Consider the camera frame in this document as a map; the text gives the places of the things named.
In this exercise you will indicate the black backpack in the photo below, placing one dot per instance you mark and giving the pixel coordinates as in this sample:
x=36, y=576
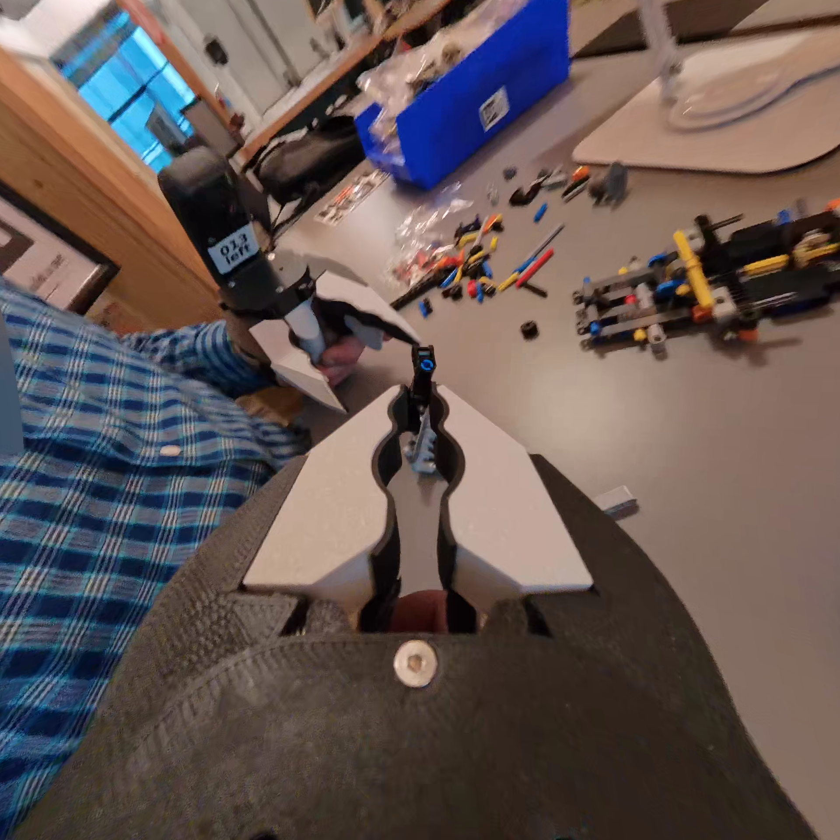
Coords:
x=308, y=157

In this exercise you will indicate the long black lego beam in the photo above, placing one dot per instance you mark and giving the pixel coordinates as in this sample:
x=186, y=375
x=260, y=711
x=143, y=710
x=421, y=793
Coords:
x=420, y=289

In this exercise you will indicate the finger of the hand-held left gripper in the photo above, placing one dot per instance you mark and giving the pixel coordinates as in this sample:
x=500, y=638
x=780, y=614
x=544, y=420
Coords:
x=361, y=298
x=289, y=361

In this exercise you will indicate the wooden partition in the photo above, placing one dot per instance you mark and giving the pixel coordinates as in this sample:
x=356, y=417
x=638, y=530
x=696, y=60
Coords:
x=131, y=216

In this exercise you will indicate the grey lego engine assembly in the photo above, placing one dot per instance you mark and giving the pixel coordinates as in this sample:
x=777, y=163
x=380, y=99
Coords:
x=423, y=453

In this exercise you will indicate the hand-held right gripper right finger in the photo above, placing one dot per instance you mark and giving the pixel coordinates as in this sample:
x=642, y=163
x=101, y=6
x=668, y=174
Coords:
x=518, y=525

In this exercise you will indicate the long grey lego axle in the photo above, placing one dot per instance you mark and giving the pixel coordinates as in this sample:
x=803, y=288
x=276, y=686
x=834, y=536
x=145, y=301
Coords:
x=551, y=237

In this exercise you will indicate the small black lego gear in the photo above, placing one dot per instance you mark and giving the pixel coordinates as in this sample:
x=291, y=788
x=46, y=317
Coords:
x=529, y=329

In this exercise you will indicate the printed instruction leaflet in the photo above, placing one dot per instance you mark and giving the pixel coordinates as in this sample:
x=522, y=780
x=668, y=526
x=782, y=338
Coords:
x=351, y=197

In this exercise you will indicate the crinkled clear plastic bag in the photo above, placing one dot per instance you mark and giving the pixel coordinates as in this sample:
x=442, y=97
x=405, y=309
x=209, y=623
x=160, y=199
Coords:
x=394, y=92

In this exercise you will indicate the pile of lego pieces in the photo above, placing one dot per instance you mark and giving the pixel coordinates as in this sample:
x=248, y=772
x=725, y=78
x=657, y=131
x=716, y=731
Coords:
x=474, y=289

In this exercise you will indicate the plastic bag with lego pieces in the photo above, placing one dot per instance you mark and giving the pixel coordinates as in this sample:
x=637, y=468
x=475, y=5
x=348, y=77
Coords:
x=420, y=229

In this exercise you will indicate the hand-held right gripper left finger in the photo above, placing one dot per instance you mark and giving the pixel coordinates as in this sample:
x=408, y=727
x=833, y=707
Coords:
x=308, y=525

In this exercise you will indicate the black lego axle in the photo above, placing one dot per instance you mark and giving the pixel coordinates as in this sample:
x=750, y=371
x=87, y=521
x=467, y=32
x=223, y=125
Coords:
x=535, y=289

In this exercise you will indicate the white monitor stand base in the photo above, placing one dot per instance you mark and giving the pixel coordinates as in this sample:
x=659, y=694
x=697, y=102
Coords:
x=722, y=131

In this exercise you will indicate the blue plastic bin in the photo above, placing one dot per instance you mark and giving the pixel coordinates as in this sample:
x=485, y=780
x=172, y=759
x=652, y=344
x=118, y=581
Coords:
x=459, y=111

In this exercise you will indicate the person's left forearm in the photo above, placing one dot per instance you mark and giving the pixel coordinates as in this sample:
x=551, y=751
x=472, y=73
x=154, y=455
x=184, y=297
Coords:
x=197, y=354

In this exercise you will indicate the black framed picture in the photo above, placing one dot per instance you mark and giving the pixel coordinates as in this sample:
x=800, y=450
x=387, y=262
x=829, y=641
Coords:
x=39, y=262

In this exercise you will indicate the person's left hand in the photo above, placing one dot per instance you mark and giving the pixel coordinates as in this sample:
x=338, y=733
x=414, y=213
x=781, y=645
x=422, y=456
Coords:
x=341, y=358

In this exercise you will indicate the bright window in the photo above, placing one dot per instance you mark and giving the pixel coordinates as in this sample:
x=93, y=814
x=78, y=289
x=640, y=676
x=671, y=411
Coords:
x=124, y=85

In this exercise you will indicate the red lego axle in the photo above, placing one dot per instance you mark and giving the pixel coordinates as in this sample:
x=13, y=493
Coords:
x=535, y=268

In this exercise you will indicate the small black lego assembly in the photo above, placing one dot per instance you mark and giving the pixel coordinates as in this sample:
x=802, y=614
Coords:
x=423, y=380

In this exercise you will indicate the grey lego differential gear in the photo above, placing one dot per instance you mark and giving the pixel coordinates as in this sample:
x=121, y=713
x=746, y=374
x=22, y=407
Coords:
x=610, y=184

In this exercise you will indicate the large lego chassis assembly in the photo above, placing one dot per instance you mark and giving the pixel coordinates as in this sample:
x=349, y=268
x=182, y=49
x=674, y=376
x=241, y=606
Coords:
x=722, y=289

